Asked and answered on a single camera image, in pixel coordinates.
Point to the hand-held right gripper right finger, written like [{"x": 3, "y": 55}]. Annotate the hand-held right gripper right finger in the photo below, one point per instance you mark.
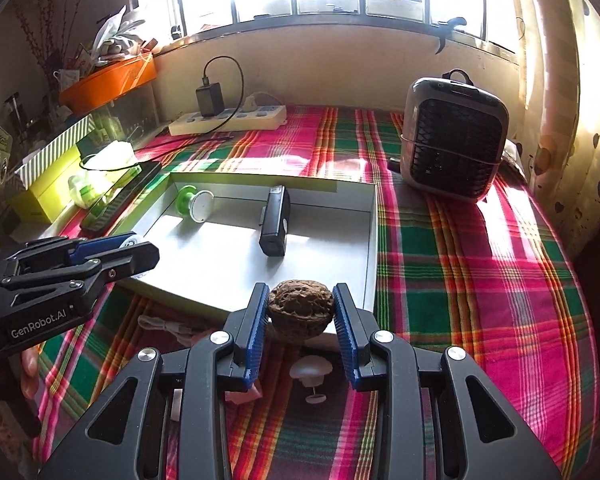
[{"x": 345, "y": 340}]

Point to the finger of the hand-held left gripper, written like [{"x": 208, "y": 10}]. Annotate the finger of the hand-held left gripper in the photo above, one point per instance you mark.
[
  {"x": 130, "y": 260},
  {"x": 105, "y": 246}
]

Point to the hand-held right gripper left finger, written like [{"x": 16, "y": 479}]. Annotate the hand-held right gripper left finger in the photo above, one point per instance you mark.
[{"x": 257, "y": 340}]

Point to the brown walnut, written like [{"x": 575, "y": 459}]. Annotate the brown walnut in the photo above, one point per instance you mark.
[{"x": 300, "y": 310}]

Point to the white cardboard tray box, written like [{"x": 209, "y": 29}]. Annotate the white cardboard tray box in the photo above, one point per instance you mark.
[{"x": 220, "y": 260}]

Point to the person's left hand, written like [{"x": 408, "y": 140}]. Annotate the person's left hand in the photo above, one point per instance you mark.
[{"x": 30, "y": 375}]

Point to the white suction knob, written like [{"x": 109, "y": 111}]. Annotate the white suction knob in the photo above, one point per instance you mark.
[{"x": 310, "y": 367}]

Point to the black phone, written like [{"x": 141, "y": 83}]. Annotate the black phone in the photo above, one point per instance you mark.
[{"x": 125, "y": 190}]

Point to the yellow-green box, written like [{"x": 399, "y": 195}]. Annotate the yellow-green box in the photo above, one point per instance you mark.
[{"x": 45, "y": 195}]

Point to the green tissue pack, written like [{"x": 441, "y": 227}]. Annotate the green tissue pack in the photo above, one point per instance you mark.
[{"x": 107, "y": 160}]

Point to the green and white spool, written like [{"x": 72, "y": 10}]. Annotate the green and white spool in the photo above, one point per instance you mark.
[{"x": 195, "y": 202}]

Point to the green striped box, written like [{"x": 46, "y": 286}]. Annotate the green striped box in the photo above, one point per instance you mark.
[{"x": 55, "y": 147}]

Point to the black rectangular device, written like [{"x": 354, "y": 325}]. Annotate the black rectangular device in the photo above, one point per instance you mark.
[{"x": 275, "y": 225}]

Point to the clear glass tank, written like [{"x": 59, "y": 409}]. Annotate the clear glass tank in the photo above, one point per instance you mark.
[{"x": 125, "y": 110}]

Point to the plaid cloth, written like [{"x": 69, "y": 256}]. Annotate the plaid cloth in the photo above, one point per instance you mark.
[{"x": 480, "y": 285}]

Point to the glass coffee press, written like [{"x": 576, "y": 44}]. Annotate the glass coffee press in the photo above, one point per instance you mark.
[{"x": 15, "y": 107}]

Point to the orange storage box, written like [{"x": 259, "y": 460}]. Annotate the orange storage box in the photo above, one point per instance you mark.
[{"x": 110, "y": 80}]

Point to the white mug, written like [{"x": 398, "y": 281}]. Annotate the white mug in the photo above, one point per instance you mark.
[{"x": 65, "y": 79}]

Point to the black charger adapter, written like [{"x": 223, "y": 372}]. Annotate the black charger adapter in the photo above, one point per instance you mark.
[{"x": 209, "y": 100}]

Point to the small black object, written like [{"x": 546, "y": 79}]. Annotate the small black object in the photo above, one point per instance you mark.
[{"x": 394, "y": 164}]

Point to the white power strip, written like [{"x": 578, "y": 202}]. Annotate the white power strip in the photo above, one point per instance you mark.
[{"x": 260, "y": 115}]

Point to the clear plastic bag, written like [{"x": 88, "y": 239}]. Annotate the clear plastic bag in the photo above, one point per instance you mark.
[{"x": 115, "y": 30}]

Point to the dried flower branches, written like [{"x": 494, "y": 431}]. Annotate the dried flower branches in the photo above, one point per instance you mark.
[{"x": 45, "y": 35}]

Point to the grey portable heater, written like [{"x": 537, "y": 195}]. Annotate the grey portable heater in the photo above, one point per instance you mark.
[{"x": 452, "y": 140}]

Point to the black window hook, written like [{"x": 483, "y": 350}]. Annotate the black window hook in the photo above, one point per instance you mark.
[{"x": 447, "y": 30}]

